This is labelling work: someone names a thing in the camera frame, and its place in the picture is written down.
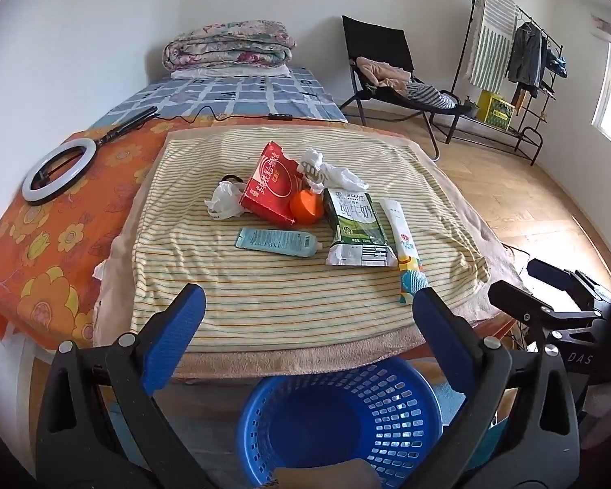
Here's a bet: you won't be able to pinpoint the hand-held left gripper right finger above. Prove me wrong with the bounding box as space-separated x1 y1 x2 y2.
402 288 584 489

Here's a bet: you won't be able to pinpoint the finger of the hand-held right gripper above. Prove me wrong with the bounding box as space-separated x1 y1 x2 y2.
488 279 599 350
526 259 611 311

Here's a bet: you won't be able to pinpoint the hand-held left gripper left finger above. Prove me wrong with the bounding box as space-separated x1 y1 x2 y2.
35 282 207 489

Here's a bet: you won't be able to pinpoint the long white wrapper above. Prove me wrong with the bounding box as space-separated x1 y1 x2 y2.
378 198 431 306

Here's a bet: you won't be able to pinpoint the white plastic bag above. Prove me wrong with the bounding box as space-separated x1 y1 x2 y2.
204 181 248 222

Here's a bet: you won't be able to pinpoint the blue plastic basket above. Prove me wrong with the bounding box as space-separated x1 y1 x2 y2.
235 357 444 489

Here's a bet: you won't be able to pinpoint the green milk carton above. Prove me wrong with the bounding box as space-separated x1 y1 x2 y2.
323 188 399 268

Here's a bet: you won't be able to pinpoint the red paper carton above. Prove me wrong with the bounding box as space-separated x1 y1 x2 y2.
239 141 306 228

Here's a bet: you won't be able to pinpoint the beige blanket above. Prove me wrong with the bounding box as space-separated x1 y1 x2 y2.
92 125 530 380

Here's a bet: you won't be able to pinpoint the yellow striped blanket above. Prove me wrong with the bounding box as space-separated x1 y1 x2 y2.
131 125 492 355

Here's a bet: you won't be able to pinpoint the teal tube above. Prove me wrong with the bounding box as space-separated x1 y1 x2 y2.
234 227 321 259

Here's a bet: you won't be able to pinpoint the black clothes rack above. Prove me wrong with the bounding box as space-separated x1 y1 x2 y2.
447 0 566 166

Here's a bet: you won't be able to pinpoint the orange floral bed sheet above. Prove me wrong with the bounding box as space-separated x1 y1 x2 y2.
0 117 184 352

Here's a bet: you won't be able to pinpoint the yellow crate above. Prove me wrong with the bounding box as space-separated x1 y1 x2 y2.
476 89 516 130

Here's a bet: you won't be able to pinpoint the orange plastic cap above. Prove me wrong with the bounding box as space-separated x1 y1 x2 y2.
289 188 324 225

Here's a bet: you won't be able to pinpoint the dark jacket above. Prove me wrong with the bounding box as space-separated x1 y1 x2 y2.
506 23 548 100

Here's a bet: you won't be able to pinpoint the striped garment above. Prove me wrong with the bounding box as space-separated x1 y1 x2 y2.
404 81 456 109

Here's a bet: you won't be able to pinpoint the blue plaid bed sheet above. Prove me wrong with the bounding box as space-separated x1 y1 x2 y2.
89 66 349 130

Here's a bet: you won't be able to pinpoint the green striped towel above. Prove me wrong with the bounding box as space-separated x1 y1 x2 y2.
466 0 520 93

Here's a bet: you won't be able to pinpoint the white pillow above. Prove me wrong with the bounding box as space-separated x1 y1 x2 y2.
172 64 291 81

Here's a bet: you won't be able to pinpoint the beige clothes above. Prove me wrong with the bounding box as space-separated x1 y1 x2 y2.
355 56 413 97

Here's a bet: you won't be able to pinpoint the folded floral quilt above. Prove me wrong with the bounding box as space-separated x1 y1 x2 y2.
163 21 296 71

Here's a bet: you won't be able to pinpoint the black folding chair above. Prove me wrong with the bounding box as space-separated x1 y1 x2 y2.
338 14 462 161

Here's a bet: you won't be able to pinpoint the ring light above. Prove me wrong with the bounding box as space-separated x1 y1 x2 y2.
22 106 160 207

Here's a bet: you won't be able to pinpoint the black cable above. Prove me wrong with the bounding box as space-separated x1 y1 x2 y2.
155 104 273 126

